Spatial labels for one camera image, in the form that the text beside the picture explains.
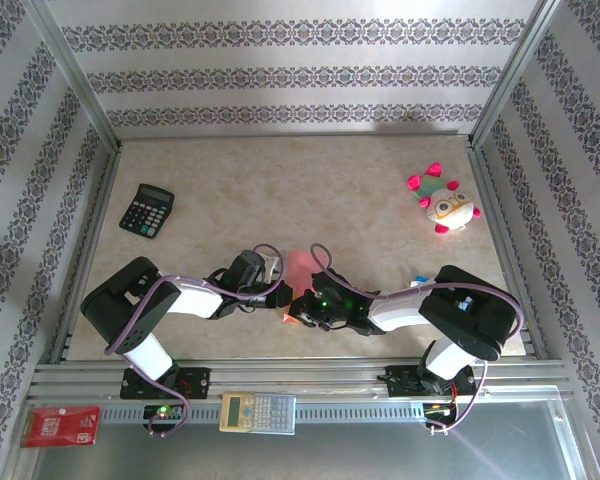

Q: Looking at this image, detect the pink cloth square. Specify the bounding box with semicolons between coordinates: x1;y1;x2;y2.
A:
283;249;329;326

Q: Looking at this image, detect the metal sheet tray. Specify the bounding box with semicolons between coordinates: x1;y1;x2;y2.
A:
27;399;589;480

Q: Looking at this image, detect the black desk calculator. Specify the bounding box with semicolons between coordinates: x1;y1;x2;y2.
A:
118;183;176;240

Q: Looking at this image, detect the beige scientific calculator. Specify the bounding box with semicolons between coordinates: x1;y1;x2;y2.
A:
218;392;298;436

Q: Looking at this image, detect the white and pink plush toy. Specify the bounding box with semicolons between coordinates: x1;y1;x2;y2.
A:
406;162;483;236

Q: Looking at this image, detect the small circuit board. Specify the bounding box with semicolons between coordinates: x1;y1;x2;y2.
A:
424;402;459;419
143;403;186;421

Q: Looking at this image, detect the red packet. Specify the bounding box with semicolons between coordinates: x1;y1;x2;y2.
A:
19;405;102;449

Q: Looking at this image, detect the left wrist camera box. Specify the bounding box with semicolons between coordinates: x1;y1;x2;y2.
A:
262;254;286;279

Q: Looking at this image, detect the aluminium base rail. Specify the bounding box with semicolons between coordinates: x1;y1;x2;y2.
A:
27;357;574;404

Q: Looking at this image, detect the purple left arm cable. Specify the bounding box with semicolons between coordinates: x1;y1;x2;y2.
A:
103;243;287;439

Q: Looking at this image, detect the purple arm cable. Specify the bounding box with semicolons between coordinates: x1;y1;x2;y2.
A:
103;243;287;439
309;243;526;436

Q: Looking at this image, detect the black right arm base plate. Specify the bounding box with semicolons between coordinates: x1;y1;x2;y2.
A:
385;364;478;399

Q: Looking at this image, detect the grey slotted cable duct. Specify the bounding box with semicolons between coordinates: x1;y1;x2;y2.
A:
99;402;431;425

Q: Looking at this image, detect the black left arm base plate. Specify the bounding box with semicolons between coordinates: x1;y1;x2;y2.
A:
120;367;212;400

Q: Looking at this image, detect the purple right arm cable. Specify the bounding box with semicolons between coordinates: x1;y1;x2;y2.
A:
309;243;526;436

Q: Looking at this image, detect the aluminium rear rail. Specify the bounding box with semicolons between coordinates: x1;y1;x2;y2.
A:
117;130;474;144

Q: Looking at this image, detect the aluminium side rail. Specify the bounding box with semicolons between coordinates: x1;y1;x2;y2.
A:
47;142;124;364
467;142;551;361

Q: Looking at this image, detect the aluminium frame post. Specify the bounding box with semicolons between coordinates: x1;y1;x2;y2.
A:
29;0;124;151
468;0;570;149

